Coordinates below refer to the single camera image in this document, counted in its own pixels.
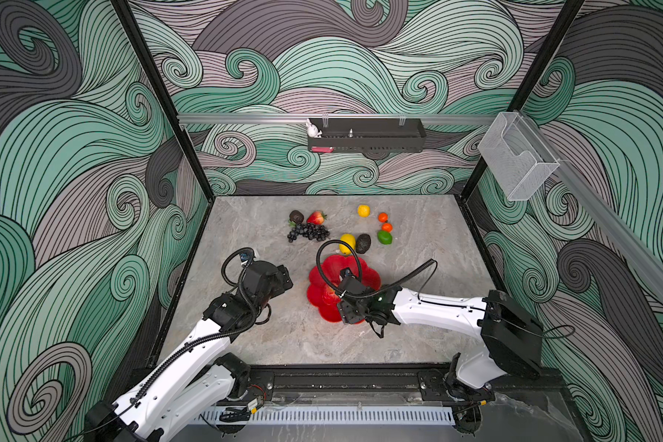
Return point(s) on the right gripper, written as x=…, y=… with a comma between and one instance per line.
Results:
x=346, y=316

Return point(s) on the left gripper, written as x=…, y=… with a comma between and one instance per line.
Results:
x=277, y=285

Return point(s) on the dark purple mangosteen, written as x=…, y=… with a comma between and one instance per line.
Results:
x=296, y=217

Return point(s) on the red apple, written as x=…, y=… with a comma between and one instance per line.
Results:
x=330, y=297

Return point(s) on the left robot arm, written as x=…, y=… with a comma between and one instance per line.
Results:
x=200, y=371

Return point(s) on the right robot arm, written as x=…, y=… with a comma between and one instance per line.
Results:
x=511, y=339

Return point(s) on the large yellow lemon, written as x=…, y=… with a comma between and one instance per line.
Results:
x=347, y=244

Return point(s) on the dark avocado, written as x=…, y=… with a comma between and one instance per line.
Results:
x=363, y=243

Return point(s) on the green lime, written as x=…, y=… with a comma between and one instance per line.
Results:
x=384, y=237

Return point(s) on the black grape bunch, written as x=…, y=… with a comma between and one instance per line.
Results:
x=312, y=232

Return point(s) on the red strawberry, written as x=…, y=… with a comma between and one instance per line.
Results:
x=316, y=218

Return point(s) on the small yellow lemon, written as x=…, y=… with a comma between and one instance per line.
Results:
x=363, y=210

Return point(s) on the white figurine on shelf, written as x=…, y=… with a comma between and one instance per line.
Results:
x=312, y=130

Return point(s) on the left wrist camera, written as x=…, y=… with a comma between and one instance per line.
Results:
x=246, y=254

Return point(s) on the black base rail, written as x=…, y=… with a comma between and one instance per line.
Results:
x=431, y=381

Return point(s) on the white slotted cable duct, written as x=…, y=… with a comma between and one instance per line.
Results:
x=352, y=415

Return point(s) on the black wall shelf tray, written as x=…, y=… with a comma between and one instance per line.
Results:
x=370, y=136

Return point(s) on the aluminium wall rail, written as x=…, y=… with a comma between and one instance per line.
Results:
x=301, y=118

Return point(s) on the clear plastic wall bin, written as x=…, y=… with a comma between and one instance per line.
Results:
x=518, y=155

